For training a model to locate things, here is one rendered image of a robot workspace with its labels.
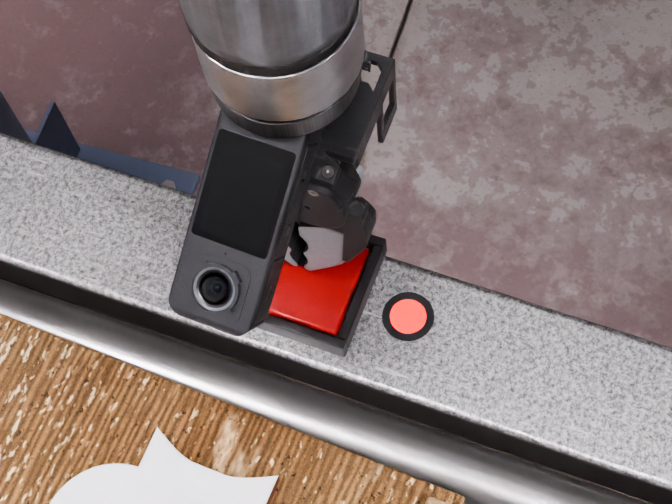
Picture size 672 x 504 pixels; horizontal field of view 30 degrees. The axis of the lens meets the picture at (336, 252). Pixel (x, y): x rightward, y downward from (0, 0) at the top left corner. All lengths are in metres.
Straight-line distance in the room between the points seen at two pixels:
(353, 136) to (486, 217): 1.18
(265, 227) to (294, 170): 0.03
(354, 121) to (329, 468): 0.21
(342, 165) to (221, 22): 0.16
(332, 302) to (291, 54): 0.28
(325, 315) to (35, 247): 0.20
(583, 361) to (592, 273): 1.02
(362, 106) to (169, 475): 0.24
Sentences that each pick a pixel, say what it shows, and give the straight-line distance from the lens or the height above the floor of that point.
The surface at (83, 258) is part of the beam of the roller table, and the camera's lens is 0.81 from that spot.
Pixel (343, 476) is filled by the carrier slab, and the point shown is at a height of 0.94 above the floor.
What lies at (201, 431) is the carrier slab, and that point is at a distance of 0.74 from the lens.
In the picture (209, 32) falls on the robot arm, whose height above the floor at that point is 1.22.
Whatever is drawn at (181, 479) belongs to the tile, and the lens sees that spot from 0.72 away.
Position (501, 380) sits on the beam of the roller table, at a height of 0.91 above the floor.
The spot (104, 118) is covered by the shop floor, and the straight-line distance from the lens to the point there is 1.94.
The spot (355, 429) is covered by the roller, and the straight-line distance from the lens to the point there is 0.74.
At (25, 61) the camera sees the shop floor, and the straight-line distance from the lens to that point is 2.03.
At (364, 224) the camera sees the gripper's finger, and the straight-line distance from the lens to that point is 0.66.
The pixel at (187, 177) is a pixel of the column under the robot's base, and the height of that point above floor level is 0.01.
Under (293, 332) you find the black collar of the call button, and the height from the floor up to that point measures 0.93.
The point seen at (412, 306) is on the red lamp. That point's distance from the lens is 0.77.
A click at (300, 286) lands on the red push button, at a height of 0.93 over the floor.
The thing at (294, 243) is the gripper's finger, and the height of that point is 0.98.
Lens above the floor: 1.64
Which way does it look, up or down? 66 degrees down
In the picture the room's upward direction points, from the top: 10 degrees counter-clockwise
